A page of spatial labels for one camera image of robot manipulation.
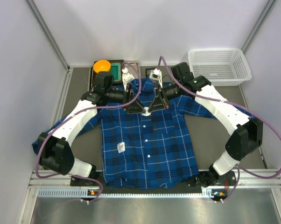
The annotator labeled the round brooch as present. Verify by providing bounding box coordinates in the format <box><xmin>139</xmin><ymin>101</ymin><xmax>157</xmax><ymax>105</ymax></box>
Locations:
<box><xmin>142</xmin><ymin>107</ymin><xmax>151</xmax><ymax>117</ymax></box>

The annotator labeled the blue plaid shirt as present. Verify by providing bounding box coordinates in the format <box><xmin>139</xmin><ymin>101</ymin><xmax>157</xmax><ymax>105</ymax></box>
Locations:
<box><xmin>32</xmin><ymin>77</ymin><xmax>258</xmax><ymax>189</ymax></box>

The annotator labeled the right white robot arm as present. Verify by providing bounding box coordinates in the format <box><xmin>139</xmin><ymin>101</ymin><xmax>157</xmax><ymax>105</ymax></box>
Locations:
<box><xmin>148</xmin><ymin>63</ymin><xmax>263</xmax><ymax>187</ymax></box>

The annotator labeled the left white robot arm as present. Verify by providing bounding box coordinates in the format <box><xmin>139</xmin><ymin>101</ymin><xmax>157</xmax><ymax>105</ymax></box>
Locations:
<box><xmin>37</xmin><ymin>69</ymin><xmax>145</xmax><ymax>179</ymax></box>

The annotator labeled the small black brooch box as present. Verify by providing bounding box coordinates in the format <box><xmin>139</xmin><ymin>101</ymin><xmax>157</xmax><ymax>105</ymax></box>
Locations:
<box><xmin>145</xmin><ymin>68</ymin><xmax>155</xmax><ymax>77</ymax></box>

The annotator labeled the green foam tray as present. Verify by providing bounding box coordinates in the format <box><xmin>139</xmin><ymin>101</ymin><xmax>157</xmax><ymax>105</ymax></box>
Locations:
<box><xmin>110</xmin><ymin>63</ymin><xmax>121</xmax><ymax>82</ymax></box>

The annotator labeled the silver metal tray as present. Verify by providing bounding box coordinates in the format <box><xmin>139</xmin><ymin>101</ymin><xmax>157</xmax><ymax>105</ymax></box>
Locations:
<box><xmin>89</xmin><ymin>61</ymin><xmax>141</xmax><ymax>90</ymax></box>

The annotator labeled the orange bowl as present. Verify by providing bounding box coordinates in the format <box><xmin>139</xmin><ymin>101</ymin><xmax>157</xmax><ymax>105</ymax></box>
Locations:
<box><xmin>93</xmin><ymin>60</ymin><xmax>111</xmax><ymax>73</ymax></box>

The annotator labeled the black square tray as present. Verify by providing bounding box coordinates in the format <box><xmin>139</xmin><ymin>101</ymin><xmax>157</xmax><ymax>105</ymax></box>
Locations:
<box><xmin>90</xmin><ymin>59</ymin><xmax>124</xmax><ymax>85</ymax></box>

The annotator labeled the white plastic basket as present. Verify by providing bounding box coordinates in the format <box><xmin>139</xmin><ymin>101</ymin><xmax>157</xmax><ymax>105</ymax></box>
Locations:
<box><xmin>188</xmin><ymin>48</ymin><xmax>252</xmax><ymax>86</ymax></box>

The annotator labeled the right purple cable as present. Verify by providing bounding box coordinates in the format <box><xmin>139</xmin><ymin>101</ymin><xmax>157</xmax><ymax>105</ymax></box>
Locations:
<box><xmin>158</xmin><ymin>55</ymin><xmax>281</xmax><ymax>203</ymax></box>

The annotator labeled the purple cable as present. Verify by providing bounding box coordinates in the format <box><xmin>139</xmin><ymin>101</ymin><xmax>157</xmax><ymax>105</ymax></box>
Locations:
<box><xmin>158</xmin><ymin>55</ymin><xmax>281</xmax><ymax>203</ymax></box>
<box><xmin>35</xmin><ymin>62</ymin><xmax>142</xmax><ymax>206</ymax></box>

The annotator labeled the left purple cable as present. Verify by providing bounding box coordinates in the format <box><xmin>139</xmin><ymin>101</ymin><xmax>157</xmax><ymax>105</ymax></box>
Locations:
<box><xmin>35</xmin><ymin>62</ymin><xmax>142</xmax><ymax>206</ymax></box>

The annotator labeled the slotted cable duct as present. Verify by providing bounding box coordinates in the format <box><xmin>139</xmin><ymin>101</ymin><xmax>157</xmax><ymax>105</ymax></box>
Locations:
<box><xmin>38</xmin><ymin>186</ymin><xmax>228</xmax><ymax>198</ymax></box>

